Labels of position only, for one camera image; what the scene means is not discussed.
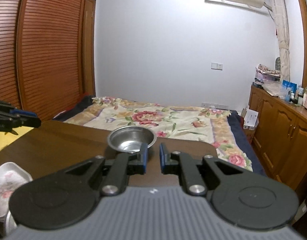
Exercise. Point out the wooden cabinet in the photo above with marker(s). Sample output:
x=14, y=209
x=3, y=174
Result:
x=281, y=135

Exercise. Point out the wooden window frame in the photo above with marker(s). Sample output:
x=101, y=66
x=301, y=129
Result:
x=306, y=30

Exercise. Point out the pink floral box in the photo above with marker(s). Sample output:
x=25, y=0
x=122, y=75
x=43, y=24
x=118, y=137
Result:
x=267, y=72

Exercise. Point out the wall socket strip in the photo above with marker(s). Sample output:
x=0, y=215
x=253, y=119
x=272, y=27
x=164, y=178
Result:
x=214, y=105

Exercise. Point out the dark blue and red cloth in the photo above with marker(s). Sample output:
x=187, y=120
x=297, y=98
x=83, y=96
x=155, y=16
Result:
x=76, y=107

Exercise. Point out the blue box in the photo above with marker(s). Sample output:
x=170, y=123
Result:
x=289, y=90

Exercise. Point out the steel bowl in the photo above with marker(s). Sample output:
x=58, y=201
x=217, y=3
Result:
x=131, y=137

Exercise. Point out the floral blanket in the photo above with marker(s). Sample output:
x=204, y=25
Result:
x=156, y=120

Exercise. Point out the white cardboard box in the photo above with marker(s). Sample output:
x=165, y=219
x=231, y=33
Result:
x=251, y=118

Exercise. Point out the white wall switch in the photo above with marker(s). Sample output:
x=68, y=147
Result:
x=217, y=66

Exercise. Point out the dark blue bed sheet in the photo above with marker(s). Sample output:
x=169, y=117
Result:
x=243, y=140

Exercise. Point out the beige curtain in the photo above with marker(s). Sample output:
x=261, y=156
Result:
x=281, y=30

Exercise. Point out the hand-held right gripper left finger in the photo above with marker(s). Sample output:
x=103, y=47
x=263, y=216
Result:
x=143, y=162

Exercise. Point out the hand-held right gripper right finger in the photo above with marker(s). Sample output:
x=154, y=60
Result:
x=162, y=160

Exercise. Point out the wooden louvered wardrobe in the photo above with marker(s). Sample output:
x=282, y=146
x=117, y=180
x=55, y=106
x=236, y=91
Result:
x=43, y=50

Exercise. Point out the yellow plush toy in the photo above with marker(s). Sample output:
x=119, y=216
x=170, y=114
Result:
x=3, y=142

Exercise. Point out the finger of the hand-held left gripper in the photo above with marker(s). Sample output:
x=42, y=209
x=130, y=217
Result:
x=26, y=123
x=23, y=113

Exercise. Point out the clear plastic bag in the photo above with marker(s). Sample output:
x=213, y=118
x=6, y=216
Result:
x=273, y=89

